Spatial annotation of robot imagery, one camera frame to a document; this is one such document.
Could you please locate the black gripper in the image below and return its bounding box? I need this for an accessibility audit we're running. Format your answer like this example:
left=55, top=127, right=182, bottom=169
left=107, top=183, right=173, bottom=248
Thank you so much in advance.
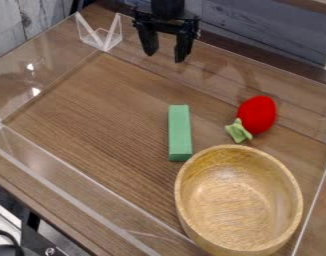
left=134, top=0, right=201, bottom=63

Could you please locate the red plush strawberry toy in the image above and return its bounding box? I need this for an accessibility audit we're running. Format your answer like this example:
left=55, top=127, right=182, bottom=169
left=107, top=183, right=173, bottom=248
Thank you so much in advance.
left=225, top=95, right=277, bottom=143

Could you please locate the green rectangular block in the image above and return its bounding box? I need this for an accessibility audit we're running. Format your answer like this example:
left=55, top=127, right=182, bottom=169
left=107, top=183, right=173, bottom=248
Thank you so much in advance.
left=169, top=105, right=193, bottom=162

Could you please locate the wooden bowl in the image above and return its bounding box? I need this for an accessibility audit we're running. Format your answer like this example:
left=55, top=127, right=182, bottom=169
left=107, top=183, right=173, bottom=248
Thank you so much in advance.
left=174, top=145, right=304, bottom=256

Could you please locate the clear acrylic enclosure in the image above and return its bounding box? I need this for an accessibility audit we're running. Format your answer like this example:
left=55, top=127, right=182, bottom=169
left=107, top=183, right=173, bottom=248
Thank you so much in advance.
left=0, top=19, right=326, bottom=256

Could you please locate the black table frame bracket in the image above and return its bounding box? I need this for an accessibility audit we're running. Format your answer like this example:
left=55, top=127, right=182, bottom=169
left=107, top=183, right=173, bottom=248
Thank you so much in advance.
left=21, top=211, right=69, bottom=256

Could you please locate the black cable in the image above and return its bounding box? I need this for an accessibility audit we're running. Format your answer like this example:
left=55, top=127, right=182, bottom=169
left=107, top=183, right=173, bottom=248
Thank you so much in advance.
left=0, top=229, right=25, bottom=256

